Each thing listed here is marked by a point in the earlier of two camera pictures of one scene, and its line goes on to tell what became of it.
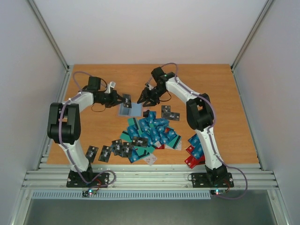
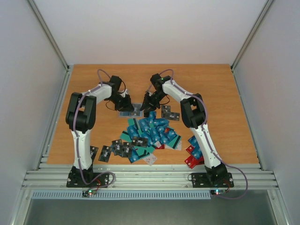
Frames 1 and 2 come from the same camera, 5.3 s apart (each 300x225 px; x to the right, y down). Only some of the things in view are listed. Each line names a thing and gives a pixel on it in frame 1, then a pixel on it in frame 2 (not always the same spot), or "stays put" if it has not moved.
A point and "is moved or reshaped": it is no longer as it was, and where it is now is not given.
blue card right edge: (198, 151) stays put
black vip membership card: (140, 141) stays put
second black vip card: (105, 153) stays put
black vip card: (128, 102) is moved or reshaped
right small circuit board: (218, 192) stays put
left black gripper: (114, 101) to (126, 105)
